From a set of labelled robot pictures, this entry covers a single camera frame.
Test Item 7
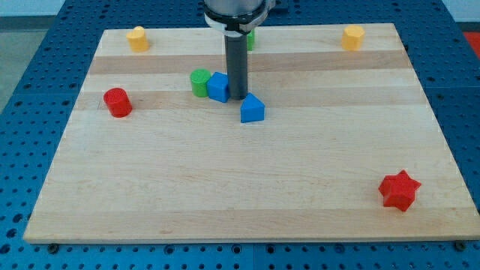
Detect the blue triangle block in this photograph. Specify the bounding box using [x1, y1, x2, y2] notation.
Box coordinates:
[240, 93, 266, 123]

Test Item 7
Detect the green block behind rod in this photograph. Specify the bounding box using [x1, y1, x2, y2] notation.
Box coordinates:
[247, 29, 255, 52]

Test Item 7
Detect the blue cube block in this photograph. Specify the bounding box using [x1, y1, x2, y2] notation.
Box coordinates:
[207, 72, 230, 103]

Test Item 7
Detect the red cylinder block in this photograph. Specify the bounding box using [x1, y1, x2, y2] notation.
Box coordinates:
[103, 88, 133, 118]

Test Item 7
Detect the yellow heart block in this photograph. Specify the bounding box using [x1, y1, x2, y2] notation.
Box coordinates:
[126, 26, 150, 53]

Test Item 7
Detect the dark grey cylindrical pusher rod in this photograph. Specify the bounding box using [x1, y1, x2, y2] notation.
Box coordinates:
[224, 35, 248, 100]

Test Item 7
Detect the red star block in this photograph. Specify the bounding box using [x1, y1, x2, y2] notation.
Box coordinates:
[378, 169, 422, 212]

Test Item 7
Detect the yellow hexagon block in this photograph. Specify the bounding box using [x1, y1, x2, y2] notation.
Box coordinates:
[341, 25, 365, 51]

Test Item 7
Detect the green cylinder block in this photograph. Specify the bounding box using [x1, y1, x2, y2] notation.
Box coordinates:
[190, 68, 212, 98]

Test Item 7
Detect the wooden board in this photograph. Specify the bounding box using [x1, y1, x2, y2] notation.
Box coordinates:
[24, 23, 479, 244]

